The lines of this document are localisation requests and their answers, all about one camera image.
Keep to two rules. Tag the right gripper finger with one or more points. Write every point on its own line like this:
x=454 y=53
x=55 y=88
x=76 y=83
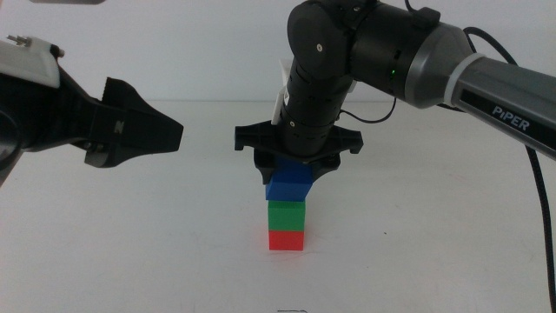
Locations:
x=266 y=170
x=322 y=169

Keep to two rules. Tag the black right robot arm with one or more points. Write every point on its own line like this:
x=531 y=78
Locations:
x=382 y=48

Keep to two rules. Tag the green cube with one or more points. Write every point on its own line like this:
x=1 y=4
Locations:
x=286 y=215

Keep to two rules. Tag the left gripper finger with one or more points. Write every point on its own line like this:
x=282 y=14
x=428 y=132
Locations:
x=143 y=130
x=121 y=93

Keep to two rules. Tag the red cube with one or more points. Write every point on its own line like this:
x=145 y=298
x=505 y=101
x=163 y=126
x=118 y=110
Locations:
x=286 y=241

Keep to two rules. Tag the blue cube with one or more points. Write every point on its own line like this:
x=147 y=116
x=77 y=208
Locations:
x=289 y=182

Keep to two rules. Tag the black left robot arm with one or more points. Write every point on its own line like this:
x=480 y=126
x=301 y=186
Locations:
x=6 y=156

